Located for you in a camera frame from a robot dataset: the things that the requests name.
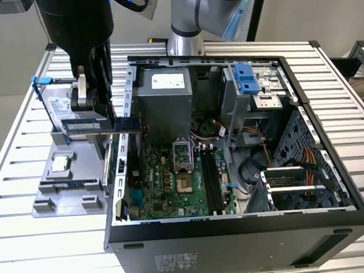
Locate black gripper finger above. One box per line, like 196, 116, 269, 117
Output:
89, 43, 117, 120
67, 50, 110, 122

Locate blue RAM stick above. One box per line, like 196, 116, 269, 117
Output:
60, 113, 144, 140

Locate black RAM slot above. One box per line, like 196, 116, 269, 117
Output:
209, 143, 228, 216
201, 143, 218, 217
204, 143, 223, 216
198, 144, 213, 216

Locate hard disk in blue carrier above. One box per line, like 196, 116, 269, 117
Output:
31, 73, 86, 145

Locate grey parts rack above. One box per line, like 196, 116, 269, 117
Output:
23, 99, 119, 219

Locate green graphics card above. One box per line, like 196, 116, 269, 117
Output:
99, 133, 127, 193

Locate grey power supply unit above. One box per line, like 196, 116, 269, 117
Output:
132, 65, 198, 146

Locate silver CPU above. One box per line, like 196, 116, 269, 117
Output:
50, 155, 71, 173

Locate metal socket cover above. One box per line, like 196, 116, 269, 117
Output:
171, 137, 194, 174

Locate green motherboard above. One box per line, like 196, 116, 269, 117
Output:
123, 137, 238, 223

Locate blue expansion slot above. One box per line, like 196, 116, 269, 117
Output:
130, 189, 144, 208

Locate CPU socket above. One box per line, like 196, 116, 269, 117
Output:
175, 173, 194, 194

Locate metal drive bay cage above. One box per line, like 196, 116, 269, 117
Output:
216, 58, 299, 148

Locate blue plastic drive latch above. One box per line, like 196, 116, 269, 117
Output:
232, 61, 260, 97

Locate perforated metal disk bay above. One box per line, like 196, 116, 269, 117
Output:
243, 162, 340, 214

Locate black open PC case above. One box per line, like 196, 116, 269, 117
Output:
89, 38, 364, 273

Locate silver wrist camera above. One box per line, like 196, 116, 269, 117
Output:
138, 0, 161, 21

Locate thin wire locking lever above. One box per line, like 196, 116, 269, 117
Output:
188, 141, 196, 173

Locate yellow orange wire bundle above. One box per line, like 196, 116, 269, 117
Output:
242, 123, 264, 133

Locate black looped cable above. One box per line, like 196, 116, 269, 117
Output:
236, 146, 267, 186

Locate black metal post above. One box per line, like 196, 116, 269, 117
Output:
247, 0, 277, 42

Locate thin orange wire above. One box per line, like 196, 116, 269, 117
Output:
261, 138, 272, 169

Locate red yellow power wires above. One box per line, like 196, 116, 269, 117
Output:
300, 147, 319, 187

